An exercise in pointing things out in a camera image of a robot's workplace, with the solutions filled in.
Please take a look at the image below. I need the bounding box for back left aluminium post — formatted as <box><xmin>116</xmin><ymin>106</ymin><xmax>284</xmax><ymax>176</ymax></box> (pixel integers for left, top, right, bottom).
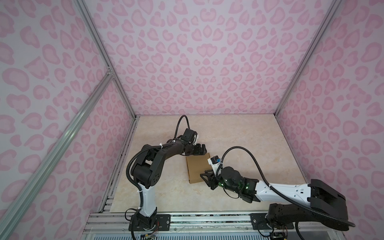
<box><xmin>74</xmin><ymin>0</ymin><xmax>137</xmax><ymax>120</ymax></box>

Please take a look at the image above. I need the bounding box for left aluminium frame strut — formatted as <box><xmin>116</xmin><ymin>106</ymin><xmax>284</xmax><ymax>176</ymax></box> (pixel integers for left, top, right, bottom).
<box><xmin>1</xmin><ymin>73</ymin><xmax>114</xmax><ymax>240</ymax></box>

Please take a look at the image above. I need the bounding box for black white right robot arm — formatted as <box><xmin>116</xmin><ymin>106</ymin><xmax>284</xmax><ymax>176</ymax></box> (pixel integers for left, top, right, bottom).
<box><xmin>200</xmin><ymin>167</ymin><xmax>354</xmax><ymax>231</ymax></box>

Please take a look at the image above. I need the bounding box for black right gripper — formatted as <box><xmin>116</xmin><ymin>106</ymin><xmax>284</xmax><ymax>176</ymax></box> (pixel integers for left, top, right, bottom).
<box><xmin>198</xmin><ymin>169</ymin><xmax>239</xmax><ymax>194</ymax></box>

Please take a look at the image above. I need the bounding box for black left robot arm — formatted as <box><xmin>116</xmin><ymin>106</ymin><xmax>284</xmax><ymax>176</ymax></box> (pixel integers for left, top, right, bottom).
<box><xmin>126</xmin><ymin>129</ymin><xmax>207</xmax><ymax>231</ymax></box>

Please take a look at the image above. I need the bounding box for black mounting plate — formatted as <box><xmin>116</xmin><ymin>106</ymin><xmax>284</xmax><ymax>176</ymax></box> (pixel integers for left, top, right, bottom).
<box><xmin>129</xmin><ymin>213</ymin><xmax>171</xmax><ymax>232</ymax></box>
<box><xmin>250</xmin><ymin>213</ymin><xmax>272</xmax><ymax>231</ymax></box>

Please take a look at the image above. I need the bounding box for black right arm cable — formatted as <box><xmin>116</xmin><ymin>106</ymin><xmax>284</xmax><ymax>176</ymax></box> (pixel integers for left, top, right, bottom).
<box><xmin>220</xmin><ymin>146</ymin><xmax>356</xmax><ymax>228</ymax></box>

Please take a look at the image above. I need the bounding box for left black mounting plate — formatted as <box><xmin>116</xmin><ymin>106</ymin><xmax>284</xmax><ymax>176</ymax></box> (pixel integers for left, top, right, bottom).
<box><xmin>129</xmin><ymin>213</ymin><xmax>171</xmax><ymax>232</ymax></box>

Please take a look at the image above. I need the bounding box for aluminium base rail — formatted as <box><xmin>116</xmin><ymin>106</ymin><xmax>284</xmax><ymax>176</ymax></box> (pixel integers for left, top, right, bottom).
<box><xmin>81</xmin><ymin>196</ymin><xmax>344</xmax><ymax>240</ymax></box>

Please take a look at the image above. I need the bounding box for back right aluminium post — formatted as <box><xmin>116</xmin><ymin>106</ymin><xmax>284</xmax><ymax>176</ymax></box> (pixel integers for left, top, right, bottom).
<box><xmin>274</xmin><ymin>0</ymin><xmax>344</xmax><ymax>119</ymax></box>

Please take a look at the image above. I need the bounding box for brown cardboard box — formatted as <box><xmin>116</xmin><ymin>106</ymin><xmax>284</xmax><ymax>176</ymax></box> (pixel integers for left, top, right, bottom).
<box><xmin>186</xmin><ymin>153</ymin><xmax>212</xmax><ymax>184</ymax></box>

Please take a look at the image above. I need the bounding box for aluminium post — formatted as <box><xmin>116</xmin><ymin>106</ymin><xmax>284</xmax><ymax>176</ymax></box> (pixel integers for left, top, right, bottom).
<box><xmin>274</xmin><ymin>0</ymin><xmax>344</xmax><ymax>119</ymax></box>
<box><xmin>74</xmin><ymin>0</ymin><xmax>137</xmax><ymax>120</ymax></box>

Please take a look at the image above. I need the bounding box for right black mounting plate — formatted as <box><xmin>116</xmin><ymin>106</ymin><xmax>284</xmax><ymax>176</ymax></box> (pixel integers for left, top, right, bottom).
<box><xmin>250</xmin><ymin>213</ymin><xmax>272</xmax><ymax>231</ymax></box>

